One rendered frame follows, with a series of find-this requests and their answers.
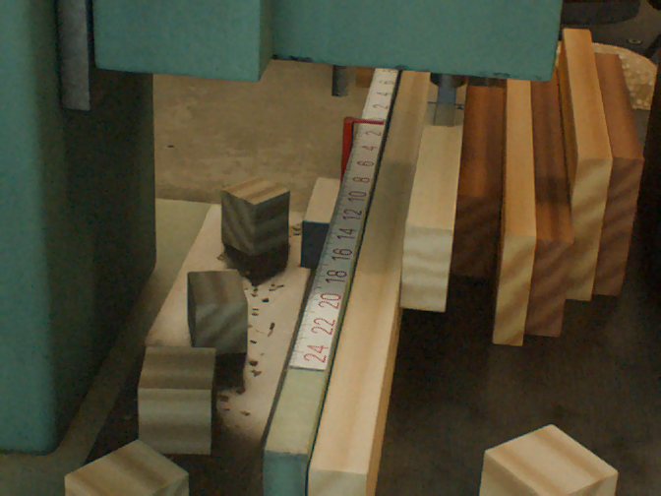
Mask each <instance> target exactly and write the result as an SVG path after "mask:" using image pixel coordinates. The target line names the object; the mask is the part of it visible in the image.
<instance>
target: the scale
mask: <svg viewBox="0 0 661 496"><path fill-rule="evenodd" d="M397 72H398V70H390V69H377V68H376V71H375V74H374V78H373V81H372V86H371V88H370V91H369V95H368V98H367V102H365V106H364V110H363V113H362V116H361V118H364V119H377V120H384V125H380V124H368V123H359V128H358V131H357V135H356V138H355V141H354V145H353V148H352V153H351V156H350V160H349V163H348V165H347V169H346V173H345V177H343V180H342V184H341V187H340V190H339V195H338V198H337V202H336V205H335V208H334V212H333V215H332V220H331V223H330V229H329V232H328V236H327V239H326V244H325V247H324V251H323V254H322V257H320V261H319V265H318V268H317V271H316V275H315V278H314V281H313V286H312V289H311V293H310V296H309V300H308V303H307V306H306V311H305V314H304V318H303V321H302V324H301V328H300V331H299V336H297V339H296V343H295V345H294V348H293V352H292V356H291V360H290V363H289V368H294V369H304V370H314V371H324V372H326V368H327V364H328V360H329V355H330V350H331V343H332V339H333V335H334V330H335V326H336V322H337V317H338V313H339V308H340V304H341V300H342V296H343V292H345V289H346V284H347V279H348V275H349V271H350V267H351V262H352V258H353V254H354V250H355V246H356V241H357V236H358V232H359V228H360V224H361V220H362V216H363V212H364V208H365V203H366V199H368V195H369V190H370V186H371V182H372V178H373V174H374V169H375V164H376V160H377V156H378V152H379V147H380V143H381V139H382V136H383V132H384V126H385V122H386V118H387V114H388V110H390V106H391V98H392V93H393V89H394V85H395V80H396V76H397Z"/></svg>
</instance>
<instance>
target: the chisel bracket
mask: <svg viewBox="0 0 661 496"><path fill-rule="evenodd" d="M562 8H563V0H274V14H273V52H272V57H271V59H279V60H291V61H303V63H315V64H328V65H339V66H352V67H364V68H377V69H390V70H400V71H413V72H425V73H430V74H429V81H430V82H431V83H433V84H435V86H437V87H440V88H445V89H457V88H461V87H463V85H464V84H466V80H467V76H475V77H486V78H499V79H511V80H524V81H535V82H547V81H550V80H551V78H552V76H553V72H554V63H556V56H557V47H558V39H559V32H560V23H561V15H562Z"/></svg>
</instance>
